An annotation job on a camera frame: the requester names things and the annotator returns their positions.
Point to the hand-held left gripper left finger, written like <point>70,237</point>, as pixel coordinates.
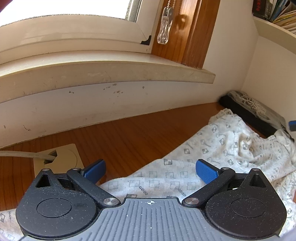
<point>96,170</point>

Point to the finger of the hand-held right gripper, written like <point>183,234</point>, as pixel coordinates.
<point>293,125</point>

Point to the beige wall shelf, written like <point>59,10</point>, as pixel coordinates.
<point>275,30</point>

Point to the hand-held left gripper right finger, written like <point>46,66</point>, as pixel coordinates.
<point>207,171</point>

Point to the bright window pane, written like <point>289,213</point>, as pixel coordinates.
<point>64,9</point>

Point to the beige window sill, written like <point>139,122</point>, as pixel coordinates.
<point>104,71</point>

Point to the wooden window frame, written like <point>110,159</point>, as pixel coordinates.
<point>192,32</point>

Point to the grey printed t-shirt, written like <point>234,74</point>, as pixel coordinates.
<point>256,105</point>

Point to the stack of books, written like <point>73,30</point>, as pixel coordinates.
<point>275,10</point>

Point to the white grey patterned garment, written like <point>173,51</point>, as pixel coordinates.
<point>231,148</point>

